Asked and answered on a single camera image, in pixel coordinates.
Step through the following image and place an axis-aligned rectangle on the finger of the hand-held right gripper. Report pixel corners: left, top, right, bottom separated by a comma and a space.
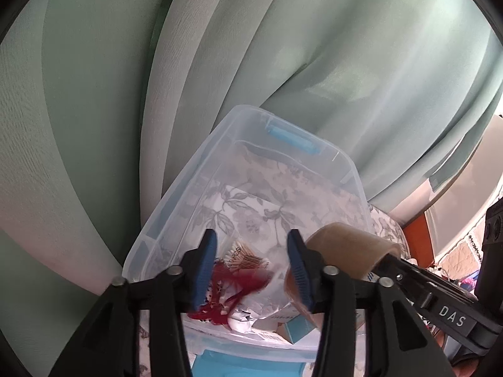
371, 254, 480, 315

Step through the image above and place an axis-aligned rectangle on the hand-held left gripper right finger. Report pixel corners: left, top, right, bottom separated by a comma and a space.
286, 228, 445, 377

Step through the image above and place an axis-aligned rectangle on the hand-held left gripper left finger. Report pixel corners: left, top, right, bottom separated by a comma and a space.
49, 229, 218, 377

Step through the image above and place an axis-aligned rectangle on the red hair accessory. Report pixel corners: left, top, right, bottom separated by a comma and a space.
189, 263, 274, 325

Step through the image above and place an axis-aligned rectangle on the cotton swab pack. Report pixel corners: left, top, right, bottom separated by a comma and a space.
220, 241, 272, 273

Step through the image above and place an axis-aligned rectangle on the small blue box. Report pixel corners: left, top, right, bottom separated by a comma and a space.
283, 316, 319, 344

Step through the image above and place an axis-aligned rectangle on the white labelled packet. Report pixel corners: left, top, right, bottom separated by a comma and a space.
251, 310, 291, 342

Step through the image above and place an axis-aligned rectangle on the brown tape roll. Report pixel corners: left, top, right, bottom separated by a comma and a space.
284, 222, 402, 326

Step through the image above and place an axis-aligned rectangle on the clear plastic storage box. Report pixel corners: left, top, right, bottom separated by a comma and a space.
122, 104, 372, 377

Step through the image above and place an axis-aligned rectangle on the orange wooden board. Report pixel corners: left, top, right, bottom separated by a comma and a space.
403, 212, 437, 264

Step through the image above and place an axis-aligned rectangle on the white appliance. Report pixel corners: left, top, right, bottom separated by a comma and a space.
393, 116, 503, 260

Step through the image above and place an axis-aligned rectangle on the green curtain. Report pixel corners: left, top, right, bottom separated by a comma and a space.
0, 0, 503, 297

